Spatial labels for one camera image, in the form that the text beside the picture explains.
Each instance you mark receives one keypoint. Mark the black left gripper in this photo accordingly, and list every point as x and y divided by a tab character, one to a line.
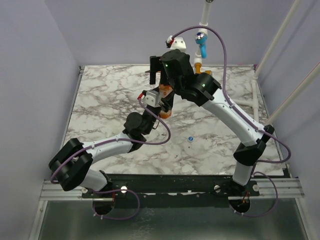
167	102

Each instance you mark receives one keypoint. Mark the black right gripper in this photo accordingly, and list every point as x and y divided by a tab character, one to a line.
153	70

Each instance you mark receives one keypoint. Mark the orange label tea bottle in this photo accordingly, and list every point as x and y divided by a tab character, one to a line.
164	90

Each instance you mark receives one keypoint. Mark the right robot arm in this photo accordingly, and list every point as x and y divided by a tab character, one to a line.
203	90

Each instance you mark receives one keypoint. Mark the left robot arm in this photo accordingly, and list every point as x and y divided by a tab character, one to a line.
70	167

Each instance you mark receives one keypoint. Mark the orange plastic faucet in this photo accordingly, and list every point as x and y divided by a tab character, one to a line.
199	69

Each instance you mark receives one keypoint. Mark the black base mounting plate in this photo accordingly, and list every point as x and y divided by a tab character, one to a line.
173	191

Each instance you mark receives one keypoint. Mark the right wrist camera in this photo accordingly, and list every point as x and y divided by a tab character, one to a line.
176	43

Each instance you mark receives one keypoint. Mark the aluminium rail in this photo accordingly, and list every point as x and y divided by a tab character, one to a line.
283	188

